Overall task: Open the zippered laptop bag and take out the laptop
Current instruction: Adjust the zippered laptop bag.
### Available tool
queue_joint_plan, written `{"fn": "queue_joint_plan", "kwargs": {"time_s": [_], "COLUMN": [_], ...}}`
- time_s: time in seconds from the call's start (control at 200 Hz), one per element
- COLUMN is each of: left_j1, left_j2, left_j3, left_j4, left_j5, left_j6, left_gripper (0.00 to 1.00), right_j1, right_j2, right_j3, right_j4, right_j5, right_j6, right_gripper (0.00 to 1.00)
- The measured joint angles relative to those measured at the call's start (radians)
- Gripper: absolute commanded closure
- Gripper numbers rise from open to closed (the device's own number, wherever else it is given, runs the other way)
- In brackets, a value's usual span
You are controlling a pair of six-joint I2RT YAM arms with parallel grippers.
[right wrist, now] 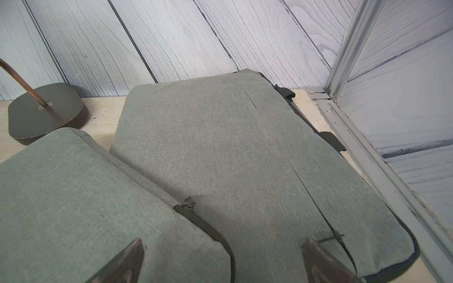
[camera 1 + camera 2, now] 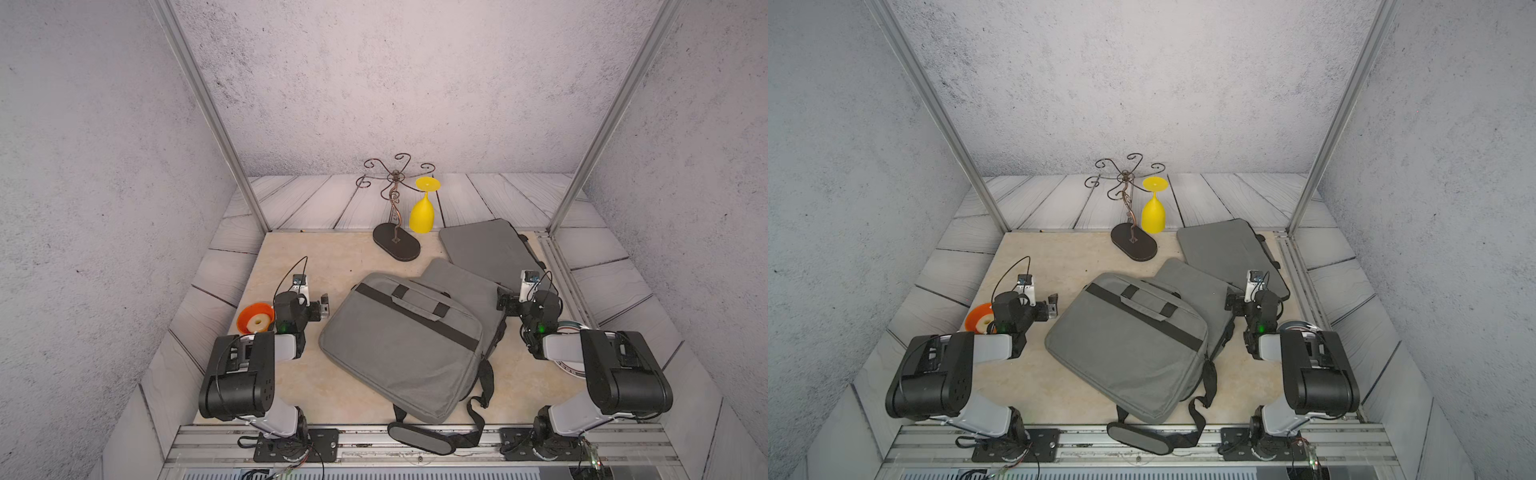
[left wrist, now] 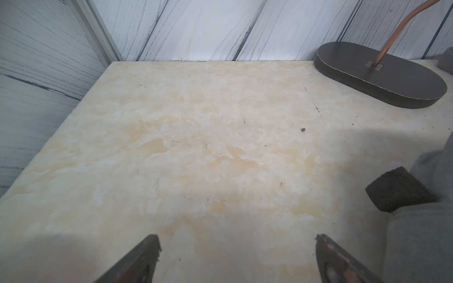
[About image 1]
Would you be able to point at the grey laptop bag with strap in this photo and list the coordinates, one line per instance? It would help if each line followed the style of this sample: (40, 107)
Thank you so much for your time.
(68, 207)

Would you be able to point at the grey flat laptop sleeve middle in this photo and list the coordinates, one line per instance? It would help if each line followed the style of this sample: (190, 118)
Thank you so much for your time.
(261, 176)

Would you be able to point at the brown wire cup stand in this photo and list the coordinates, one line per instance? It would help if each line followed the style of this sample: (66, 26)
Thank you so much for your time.
(42, 110)

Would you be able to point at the right aluminium corner post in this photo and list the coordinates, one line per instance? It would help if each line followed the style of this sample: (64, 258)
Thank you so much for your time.
(393, 79)

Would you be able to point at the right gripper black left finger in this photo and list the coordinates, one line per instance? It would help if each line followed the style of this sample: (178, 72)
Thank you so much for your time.
(125, 267)

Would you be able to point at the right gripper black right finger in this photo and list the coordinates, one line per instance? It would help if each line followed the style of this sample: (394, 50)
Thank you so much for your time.
(322, 267)

